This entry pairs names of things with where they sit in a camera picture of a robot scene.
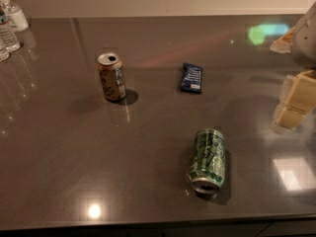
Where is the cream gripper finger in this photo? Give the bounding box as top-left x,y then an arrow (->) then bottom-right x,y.
271,104 -> 306,134
279,70 -> 316,113

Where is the green soda can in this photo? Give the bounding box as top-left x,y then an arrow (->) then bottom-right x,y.
189,128 -> 225,195

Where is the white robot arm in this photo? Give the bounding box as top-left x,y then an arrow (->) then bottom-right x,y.
270,2 -> 316,134

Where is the orange soda can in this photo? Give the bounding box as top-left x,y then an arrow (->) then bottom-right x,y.
97,52 -> 125,102

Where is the blue snack wrapper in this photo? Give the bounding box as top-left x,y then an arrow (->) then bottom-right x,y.
180,62 -> 202,94

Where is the hand sanitizer pump bottle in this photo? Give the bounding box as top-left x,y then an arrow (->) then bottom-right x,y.
0,0 -> 29,33

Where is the clear plastic water bottle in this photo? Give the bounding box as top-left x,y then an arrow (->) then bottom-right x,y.
0,8 -> 21,52

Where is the clear bottle at edge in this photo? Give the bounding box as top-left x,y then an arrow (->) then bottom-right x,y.
0,40 -> 9,61

